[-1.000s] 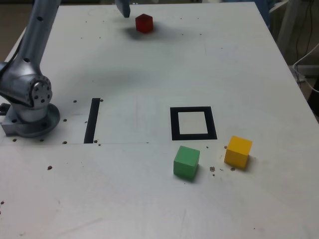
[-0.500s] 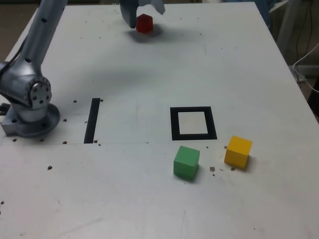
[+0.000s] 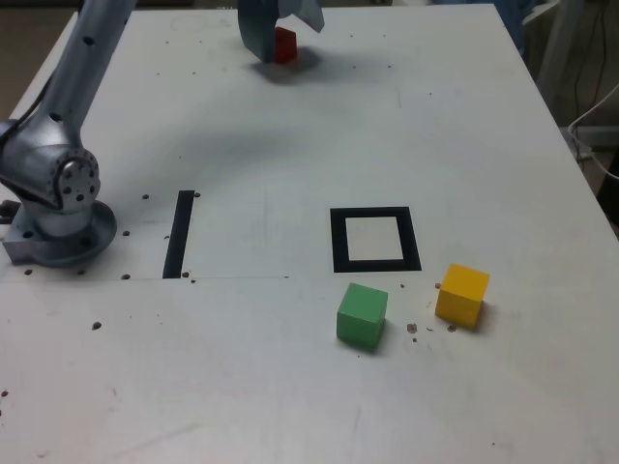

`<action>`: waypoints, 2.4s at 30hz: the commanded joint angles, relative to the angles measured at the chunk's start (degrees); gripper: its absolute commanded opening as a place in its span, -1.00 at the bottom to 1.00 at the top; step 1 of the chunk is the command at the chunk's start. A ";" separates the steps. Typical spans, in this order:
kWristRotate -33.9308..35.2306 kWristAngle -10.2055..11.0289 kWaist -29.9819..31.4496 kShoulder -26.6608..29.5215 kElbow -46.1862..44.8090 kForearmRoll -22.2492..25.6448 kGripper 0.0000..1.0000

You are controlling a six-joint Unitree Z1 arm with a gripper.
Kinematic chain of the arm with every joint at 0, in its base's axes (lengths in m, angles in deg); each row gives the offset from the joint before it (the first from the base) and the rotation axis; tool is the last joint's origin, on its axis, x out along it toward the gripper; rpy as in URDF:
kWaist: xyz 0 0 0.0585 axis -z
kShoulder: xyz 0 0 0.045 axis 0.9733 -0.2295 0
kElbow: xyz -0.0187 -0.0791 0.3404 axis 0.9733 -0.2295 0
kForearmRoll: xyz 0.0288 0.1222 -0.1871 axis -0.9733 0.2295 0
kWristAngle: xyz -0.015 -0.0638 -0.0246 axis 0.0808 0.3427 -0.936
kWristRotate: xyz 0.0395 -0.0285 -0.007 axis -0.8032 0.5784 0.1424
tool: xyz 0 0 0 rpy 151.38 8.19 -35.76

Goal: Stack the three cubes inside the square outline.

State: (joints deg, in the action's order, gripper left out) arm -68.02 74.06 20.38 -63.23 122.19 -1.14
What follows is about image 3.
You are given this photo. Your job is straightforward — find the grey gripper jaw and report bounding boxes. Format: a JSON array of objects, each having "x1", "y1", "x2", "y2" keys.
[{"x1": 279, "y1": 0, "x2": 325, "y2": 34}]

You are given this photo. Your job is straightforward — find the yellow cube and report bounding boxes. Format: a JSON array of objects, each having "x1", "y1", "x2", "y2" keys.
[{"x1": 434, "y1": 263, "x2": 490, "y2": 332}]

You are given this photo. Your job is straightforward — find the white cable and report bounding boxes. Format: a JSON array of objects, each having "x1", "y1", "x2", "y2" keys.
[{"x1": 567, "y1": 81, "x2": 619, "y2": 181}]

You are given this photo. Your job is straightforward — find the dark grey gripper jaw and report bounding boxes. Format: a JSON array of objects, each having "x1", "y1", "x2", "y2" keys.
[{"x1": 237, "y1": 0, "x2": 280, "y2": 65}]

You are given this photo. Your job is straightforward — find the black tape strip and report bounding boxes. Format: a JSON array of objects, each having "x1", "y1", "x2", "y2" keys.
[{"x1": 162, "y1": 189, "x2": 196, "y2": 280}]

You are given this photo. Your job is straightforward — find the white metal frame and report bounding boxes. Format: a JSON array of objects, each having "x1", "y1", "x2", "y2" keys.
[{"x1": 519, "y1": 0, "x2": 619, "y2": 130}]

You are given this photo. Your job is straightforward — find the black tape square outline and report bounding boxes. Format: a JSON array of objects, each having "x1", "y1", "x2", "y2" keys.
[{"x1": 329, "y1": 206, "x2": 423, "y2": 275}]

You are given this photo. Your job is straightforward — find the green cube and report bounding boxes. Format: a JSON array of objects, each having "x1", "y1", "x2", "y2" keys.
[{"x1": 336, "y1": 282, "x2": 390, "y2": 355}]

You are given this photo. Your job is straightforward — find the thin black cable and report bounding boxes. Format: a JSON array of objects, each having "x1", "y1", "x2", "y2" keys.
[{"x1": 573, "y1": 0, "x2": 608, "y2": 117}]

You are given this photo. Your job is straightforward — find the red cube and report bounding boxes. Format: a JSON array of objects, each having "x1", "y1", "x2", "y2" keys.
[{"x1": 273, "y1": 27, "x2": 297, "y2": 64}]

